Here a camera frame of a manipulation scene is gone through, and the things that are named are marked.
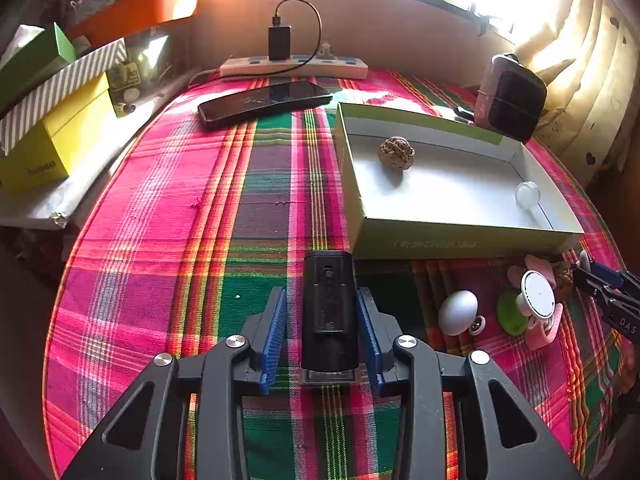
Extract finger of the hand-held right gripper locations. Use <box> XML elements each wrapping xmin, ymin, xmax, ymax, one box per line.
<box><xmin>579</xmin><ymin>250</ymin><xmax>640</xmax><ymax>288</ymax></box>
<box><xmin>571</xmin><ymin>270</ymin><xmax>640</xmax><ymax>311</ymax></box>

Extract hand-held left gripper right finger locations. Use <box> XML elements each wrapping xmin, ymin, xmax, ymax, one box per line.
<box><xmin>354</xmin><ymin>287</ymin><xmax>583</xmax><ymax>480</ymax></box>

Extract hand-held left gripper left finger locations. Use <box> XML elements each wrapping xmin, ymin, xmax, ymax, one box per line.
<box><xmin>60</xmin><ymin>287</ymin><xmax>290</xmax><ymax>480</ymax></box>

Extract black flashlight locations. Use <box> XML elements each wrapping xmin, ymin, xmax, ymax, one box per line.
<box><xmin>300</xmin><ymin>252</ymin><xmax>361</xmax><ymax>386</ymax></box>

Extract white round disc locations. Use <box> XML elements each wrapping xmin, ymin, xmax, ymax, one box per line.
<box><xmin>517</xmin><ymin>270</ymin><xmax>557</xmax><ymax>323</ymax></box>

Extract pink holder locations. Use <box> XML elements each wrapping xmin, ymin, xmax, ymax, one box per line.
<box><xmin>525</xmin><ymin>302</ymin><xmax>563</xmax><ymax>351</ymax></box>

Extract white round suction hook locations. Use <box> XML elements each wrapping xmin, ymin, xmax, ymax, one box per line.
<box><xmin>438</xmin><ymin>290</ymin><xmax>488</xmax><ymax>337</ymax></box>

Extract green and white cardboard box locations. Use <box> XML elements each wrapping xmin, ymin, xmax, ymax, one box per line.
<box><xmin>334</xmin><ymin>102</ymin><xmax>586</xmax><ymax>261</ymax></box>

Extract pink flower-shaped piece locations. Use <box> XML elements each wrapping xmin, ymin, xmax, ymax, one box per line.
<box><xmin>507</xmin><ymin>254</ymin><xmax>558</xmax><ymax>291</ymax></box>

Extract green round disc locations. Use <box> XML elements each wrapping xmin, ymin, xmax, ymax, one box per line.
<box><xmin>496</xmin><ymin>291</ymin><xmax>528</xmax><ymax>336</ymax></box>

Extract plaid tablecloth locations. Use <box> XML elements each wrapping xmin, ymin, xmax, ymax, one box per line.
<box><xmin>45</xmin><ymin>67</ymin><xmax>636</xmax><ymax>480</ymax></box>

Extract cream curtain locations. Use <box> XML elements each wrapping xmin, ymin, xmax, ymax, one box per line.
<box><xmin>515</xmin><ymin>0</ymin><xmax>640</xmax><ymax>186</ymax></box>

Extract small brown walnut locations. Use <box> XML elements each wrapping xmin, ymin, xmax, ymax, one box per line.
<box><xmin>378</xmin><ymin>136</ymin><xmax>417</xmax><ymax>172</ymax></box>

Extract black smartphone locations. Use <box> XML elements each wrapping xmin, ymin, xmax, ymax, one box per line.
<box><xmin>197</xmin><ymin>80</ymin><xmax>335</xmax><ymax>128</ymax></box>

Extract white power strip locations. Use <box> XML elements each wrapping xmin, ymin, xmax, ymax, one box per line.
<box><xmin>220</xmin><ymin>55</ymin><xmax>369</xmax><ymax>81</ymax></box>

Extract yellow box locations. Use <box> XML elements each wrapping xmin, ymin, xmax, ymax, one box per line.
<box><xmin>0</xmin><ymin>72</ymin><xmax>113</xmax><ymax>196</ymax></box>

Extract black charger plug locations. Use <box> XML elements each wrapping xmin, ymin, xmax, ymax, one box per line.
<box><xmin>267</xmin><ymin>25</ymin><xmax>292</xmax><ymax>61</ymax></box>

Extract small green printed pack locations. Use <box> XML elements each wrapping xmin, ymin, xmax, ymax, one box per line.
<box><xmin>107</xmin><ymin>60</ymin><xmax>141</xmax><ymax>116</ymax></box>

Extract striped box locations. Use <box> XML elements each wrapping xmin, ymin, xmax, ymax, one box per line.
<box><xmin>0</xmin><ymin>37</ymin><xmax>128</xmax><ymax>156</ymax></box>

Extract orange tray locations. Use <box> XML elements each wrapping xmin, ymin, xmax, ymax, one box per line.
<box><xmin>65</xmin><ymin>0</ymin><xmax>201</xmax><ymax>48</ymax></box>

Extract black charger cable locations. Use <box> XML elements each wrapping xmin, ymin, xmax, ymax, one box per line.
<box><xmin>272</xmin><ymin>0</ymin><xmax>323</xmax><ymax>66</ymax></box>

